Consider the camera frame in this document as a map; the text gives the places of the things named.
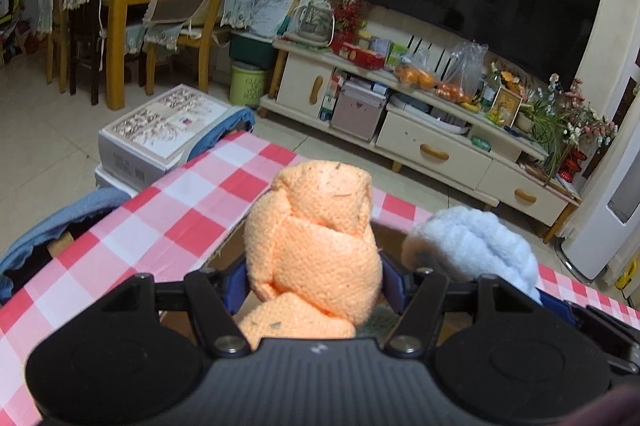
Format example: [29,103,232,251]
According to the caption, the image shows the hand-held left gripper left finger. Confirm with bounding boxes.
[100,261,252,359]

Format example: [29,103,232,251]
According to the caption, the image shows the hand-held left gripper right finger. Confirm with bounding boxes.
[380,251,538,360]

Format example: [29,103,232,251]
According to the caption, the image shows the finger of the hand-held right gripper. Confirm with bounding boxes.
[540,289,640,374]

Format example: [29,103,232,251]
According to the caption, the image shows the cardboard box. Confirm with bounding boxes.
[160,219,481,339]

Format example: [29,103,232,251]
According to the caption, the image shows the peach knitted cloth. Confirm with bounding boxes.
[237,159,383,352]

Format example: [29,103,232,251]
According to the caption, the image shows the light blue knitted cuff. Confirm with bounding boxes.
[402,207,543,304]

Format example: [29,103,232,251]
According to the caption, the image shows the yellow green plastic toy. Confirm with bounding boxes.
[614,256,640,292]

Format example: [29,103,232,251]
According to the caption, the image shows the white standing air conditioner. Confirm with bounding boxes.
[555,76,640,284]

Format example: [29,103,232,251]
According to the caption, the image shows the cream TV cabinet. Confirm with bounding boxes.
[257,37,582,244]

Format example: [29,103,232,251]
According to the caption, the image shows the red candle holder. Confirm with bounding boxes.
[559,149,586,184]

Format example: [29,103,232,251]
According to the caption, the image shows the white printed box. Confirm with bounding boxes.
[97,84,233,187]

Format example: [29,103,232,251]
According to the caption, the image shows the pink metal case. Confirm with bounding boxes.
[331,79,388,142]

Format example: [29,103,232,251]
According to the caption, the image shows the potted spider plant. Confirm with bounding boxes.
[515,99,571,179]

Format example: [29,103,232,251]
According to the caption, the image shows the pink white flower bouquet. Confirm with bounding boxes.
[547,74,618,152]

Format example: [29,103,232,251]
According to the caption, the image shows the blue cloth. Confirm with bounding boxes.
[0,107,257,302]

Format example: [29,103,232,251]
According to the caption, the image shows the light green bin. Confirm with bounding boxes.
[229,61,271,107]

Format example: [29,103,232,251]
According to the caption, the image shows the bag of oranges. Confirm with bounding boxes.
[395,49,438,90]
[435,81,471,103]

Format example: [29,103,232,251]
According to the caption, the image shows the green plastic bottle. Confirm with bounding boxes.
[480,64,501,104]

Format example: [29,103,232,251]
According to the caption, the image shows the clear plastic bag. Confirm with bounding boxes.
[442,40,488,100]

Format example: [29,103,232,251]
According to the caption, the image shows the yellow wooden chair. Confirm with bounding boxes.
[145,0,236,97]

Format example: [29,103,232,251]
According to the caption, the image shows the red flat box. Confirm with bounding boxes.
[340,41,386,70]

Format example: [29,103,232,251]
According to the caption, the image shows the dark green container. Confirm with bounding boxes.
[229,30,276,70]

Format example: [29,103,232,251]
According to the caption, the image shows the yellow wooden dining table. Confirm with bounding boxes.
[100,0,176,111]

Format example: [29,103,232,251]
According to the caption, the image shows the glass kettle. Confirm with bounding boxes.
[287,1,335,47]

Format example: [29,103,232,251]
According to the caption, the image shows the white paper document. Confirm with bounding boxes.
[249,0,296,38]

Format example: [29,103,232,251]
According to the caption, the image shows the red berry branches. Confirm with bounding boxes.
[325,0,371,34]

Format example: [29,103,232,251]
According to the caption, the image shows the wooden picture frame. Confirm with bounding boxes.
[490,86,523,127]

